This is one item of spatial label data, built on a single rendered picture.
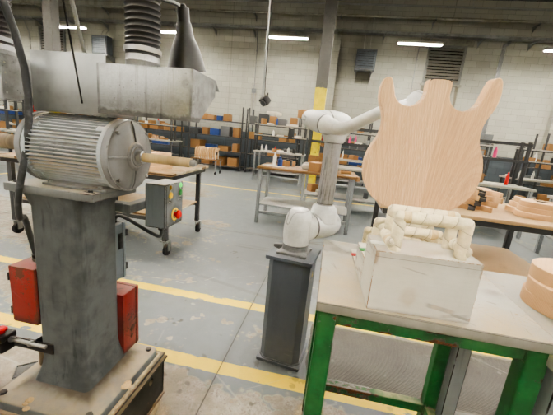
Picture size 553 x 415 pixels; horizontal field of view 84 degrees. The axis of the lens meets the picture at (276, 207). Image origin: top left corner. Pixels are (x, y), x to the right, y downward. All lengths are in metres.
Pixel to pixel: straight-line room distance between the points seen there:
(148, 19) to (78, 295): 0.98
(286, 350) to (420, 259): 1.33
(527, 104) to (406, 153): 12.59
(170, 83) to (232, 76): 11.90
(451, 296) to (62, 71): 1.36
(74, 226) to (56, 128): 0.34
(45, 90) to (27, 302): 0.81
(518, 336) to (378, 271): 0.39
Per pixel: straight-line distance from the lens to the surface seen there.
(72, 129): 1.27
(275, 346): 2.07
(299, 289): 1.83
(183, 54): 1.19
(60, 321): 1.53
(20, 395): 1.73
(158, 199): 1.43
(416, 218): 0.87
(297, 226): 1.76
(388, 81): 1.03
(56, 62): 1.32
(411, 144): 1.04
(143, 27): 1.10
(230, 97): 12.77
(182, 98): 0.96
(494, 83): 1.11
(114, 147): 1.15
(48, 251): 1.43
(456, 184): 1.10
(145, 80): 1.03
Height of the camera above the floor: 1.37
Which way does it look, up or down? 13 degrees down
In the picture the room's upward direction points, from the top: 6 degrees clockwise
